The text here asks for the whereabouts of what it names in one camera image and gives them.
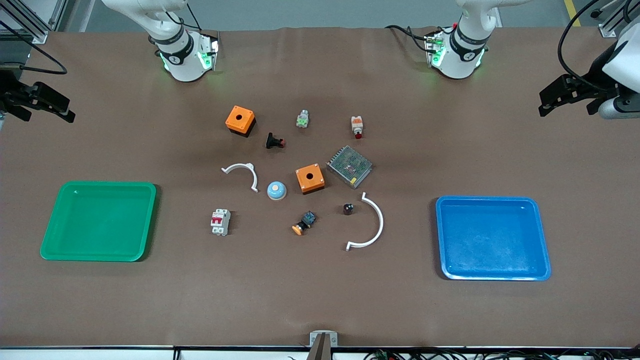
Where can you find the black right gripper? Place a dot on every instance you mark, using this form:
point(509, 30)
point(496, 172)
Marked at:
point(11, 95)

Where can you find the white red circuit breaker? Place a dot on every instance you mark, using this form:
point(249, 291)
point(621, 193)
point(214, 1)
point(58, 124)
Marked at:
point(220, 222)

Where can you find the orange button box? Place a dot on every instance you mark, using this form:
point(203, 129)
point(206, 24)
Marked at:
point(310, 177)
point(240, 120)

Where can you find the aluminium frame profile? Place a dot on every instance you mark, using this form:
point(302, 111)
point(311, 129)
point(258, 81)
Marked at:
point(607, 25)
point(30, 27)

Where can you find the orange button box upper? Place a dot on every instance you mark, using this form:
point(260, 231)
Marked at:
point(240, 120)

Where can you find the large white curved clip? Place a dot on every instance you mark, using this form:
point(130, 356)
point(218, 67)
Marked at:
point(381, 220)

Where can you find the green plastic tray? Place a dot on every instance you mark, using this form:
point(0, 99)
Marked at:
point(100, 222)

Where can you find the blue round push button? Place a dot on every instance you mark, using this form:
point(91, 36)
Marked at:
point(276, 191)

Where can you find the orange button box centre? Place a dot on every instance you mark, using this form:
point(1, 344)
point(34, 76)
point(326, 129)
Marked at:
point(310, 177)

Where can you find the small white curved clip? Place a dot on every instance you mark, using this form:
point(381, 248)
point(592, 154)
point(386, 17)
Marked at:
point(245, 165)

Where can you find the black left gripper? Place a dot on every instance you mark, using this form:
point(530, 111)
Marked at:
point(596, 76)

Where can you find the green indicator light switch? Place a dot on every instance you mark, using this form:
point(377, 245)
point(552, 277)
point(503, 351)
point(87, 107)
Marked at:
point(302, 120)

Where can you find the orange cap blue push button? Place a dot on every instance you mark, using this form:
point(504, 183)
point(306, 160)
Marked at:
point(305, 221)

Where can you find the small black capacitor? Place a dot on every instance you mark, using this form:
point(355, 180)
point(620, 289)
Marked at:
point(348, 208)

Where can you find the black red mushroom button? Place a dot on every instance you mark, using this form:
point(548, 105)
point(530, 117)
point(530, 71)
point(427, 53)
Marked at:
point(272, 141)

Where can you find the white orange red push button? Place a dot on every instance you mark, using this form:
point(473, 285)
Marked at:
point(357, 126)

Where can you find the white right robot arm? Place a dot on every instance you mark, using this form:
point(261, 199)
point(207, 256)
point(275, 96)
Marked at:
point(180, 55)

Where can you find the metal mesh power supply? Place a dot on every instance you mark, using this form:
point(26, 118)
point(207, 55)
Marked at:
point(350, 166)

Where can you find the blue plastic tray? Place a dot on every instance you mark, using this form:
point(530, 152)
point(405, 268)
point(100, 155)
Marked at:
point(492, 240)

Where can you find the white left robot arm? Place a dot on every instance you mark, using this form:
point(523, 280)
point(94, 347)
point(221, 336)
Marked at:
point(462, 55)

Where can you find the grey metal mount bracket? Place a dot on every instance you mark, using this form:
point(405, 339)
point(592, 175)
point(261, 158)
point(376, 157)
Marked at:
point(323, 339)

